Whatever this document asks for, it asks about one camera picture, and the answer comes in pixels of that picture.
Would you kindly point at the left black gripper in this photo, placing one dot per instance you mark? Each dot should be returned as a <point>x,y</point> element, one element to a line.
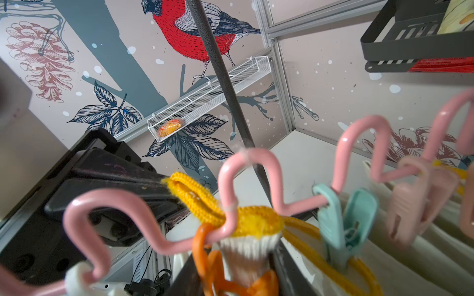
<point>99,194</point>

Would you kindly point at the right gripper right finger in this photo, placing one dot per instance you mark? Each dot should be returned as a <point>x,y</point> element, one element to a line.
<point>291,280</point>

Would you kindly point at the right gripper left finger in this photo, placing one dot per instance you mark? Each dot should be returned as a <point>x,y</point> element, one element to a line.
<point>185,278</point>

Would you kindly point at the pink clip hanger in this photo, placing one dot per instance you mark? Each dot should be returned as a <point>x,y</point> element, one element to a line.
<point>283,180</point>

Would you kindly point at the cream knitted glove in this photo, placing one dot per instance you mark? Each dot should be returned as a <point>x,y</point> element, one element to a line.
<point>461,174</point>

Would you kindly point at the black clothes rack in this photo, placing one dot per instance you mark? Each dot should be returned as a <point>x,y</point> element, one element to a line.
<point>209,41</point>

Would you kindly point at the orange clothespin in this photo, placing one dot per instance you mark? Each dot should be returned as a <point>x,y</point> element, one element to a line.
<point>237,266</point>

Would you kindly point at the white clothespin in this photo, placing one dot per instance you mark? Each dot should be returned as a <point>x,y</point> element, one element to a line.
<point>75,284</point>

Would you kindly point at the mint green clothespin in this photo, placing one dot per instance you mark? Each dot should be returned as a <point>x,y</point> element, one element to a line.
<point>345,230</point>

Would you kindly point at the orange snack packet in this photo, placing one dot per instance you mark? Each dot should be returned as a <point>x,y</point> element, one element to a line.
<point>169,127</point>

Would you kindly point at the red cassava chips bag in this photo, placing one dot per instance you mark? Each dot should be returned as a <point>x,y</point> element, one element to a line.
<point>454,40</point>

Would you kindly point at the dark wall basket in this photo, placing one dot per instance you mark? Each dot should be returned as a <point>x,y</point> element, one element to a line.
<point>402,33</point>

